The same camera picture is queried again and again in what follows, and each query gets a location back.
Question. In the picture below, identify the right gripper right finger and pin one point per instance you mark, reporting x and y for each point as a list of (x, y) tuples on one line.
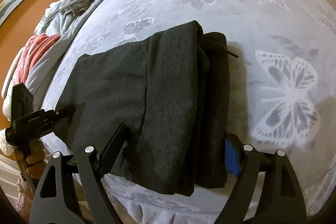
[(281, 199)]

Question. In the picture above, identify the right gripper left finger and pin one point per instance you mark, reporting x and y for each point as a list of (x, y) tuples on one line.
[(55, 200)]

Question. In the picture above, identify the dark grey sweatpants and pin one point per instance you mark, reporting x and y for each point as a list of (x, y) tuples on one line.
[(172, 91)]

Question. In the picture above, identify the person's left hand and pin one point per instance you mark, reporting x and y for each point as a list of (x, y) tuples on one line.
[(35, 161)]

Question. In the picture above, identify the beige pillow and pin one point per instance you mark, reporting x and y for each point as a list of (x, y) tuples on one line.
[(7, 88)]

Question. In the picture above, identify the coral pink blanket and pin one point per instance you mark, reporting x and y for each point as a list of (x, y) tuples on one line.
[(33, 51)]

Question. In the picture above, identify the grey butterfly bed sheet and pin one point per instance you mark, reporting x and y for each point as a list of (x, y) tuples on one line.
[(282, 92)]

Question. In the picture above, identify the grey duvet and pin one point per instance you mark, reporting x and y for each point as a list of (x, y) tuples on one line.
[(63, 24)]

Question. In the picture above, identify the crumpled grey garment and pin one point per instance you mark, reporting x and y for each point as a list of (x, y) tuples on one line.
[(74, 7)]

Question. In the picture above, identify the feather wall painting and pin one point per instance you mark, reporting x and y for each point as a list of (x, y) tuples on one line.
[(11, 1)]

